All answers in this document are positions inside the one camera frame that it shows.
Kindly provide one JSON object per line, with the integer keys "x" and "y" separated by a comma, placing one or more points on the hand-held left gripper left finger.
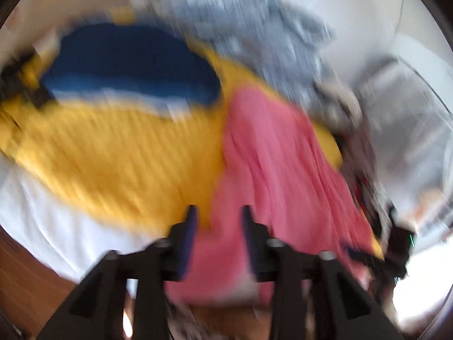
{"x": 187, "y": 241}

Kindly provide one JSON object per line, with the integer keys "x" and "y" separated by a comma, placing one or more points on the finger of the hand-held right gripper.
{"x": 364, "y": 256}

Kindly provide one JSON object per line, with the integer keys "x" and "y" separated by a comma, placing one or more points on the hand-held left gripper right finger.
{"x": 249, "y": 241}

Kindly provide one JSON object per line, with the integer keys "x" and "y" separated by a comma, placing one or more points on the pink gauze garment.
{"x": 283, "y": 166}

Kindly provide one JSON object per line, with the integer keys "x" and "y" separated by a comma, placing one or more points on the red striped garment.
{"x": 364, "y": 194}

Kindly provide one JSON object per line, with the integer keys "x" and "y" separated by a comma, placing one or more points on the yellow textured blanket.
{"x": 124, "y": 156}

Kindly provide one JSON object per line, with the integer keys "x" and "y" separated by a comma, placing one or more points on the brown garment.
{"x": 364, "y": 148}

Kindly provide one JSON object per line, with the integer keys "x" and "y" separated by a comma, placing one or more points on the white bed sheet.
{"x": 53, "y": 226}

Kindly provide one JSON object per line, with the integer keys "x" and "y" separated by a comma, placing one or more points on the blue denim garment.
{"x": 134, "y": 63}

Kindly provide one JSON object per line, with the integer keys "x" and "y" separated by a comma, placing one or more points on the grey floral duvet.
{"x": 276, "y": 42}

